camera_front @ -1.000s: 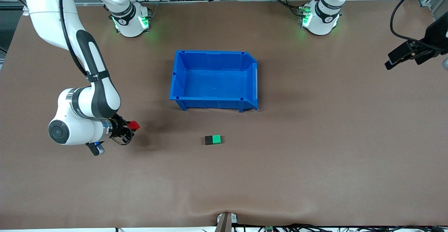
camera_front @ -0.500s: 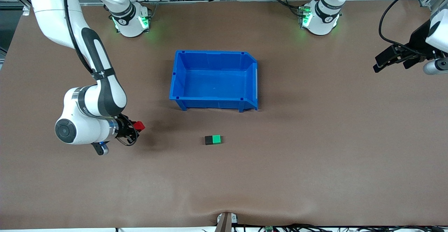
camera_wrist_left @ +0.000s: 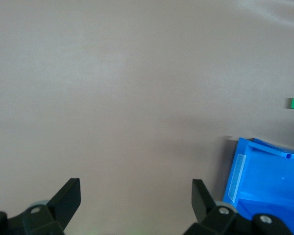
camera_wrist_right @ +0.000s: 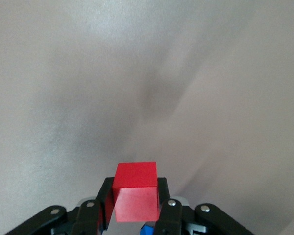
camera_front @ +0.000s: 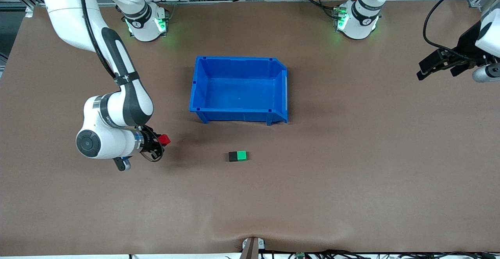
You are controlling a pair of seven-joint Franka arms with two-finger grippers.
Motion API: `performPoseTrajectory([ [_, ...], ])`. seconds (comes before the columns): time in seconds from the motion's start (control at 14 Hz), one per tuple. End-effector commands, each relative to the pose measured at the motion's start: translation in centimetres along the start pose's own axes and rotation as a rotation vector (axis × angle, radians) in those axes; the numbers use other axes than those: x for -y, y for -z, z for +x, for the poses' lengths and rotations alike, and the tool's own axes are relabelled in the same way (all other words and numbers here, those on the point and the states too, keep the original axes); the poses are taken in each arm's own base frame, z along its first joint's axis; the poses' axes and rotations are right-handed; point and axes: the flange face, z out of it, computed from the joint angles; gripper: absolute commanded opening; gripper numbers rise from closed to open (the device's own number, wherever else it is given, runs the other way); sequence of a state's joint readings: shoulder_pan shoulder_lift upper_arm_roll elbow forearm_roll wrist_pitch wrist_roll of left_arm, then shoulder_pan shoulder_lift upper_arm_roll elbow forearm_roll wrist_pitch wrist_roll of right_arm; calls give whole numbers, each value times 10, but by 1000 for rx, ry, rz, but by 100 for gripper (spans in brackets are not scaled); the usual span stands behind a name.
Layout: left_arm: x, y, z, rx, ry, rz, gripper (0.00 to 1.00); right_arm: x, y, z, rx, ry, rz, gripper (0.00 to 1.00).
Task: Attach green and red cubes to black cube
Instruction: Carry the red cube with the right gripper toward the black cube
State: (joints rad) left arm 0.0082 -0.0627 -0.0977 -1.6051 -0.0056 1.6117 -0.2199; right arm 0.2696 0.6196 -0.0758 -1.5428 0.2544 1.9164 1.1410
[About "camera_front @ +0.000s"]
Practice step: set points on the blue plastic storage bin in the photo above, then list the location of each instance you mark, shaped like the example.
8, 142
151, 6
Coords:
238, 91

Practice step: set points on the small green connector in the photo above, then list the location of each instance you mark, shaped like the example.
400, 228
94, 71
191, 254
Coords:
300, 255

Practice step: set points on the green cube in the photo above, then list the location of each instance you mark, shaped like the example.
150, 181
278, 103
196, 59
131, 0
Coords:
242, 156

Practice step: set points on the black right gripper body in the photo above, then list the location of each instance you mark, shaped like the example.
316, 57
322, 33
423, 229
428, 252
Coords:
149, 141

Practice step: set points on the red cube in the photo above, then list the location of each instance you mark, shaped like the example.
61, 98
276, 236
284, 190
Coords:
165, 139

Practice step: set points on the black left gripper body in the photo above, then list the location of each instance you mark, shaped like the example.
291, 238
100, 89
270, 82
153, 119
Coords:
467, 44

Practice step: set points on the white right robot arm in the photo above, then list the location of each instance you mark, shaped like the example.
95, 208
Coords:
109, 142

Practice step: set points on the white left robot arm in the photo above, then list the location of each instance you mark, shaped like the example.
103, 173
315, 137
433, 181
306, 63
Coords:
359, 26

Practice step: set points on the black cube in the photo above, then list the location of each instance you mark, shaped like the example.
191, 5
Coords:
233, 157

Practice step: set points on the table cover sheet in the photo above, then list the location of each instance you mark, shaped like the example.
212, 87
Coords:
117, 212

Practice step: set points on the metal table edge clamp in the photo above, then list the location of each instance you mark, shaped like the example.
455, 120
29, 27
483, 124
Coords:
250, 249

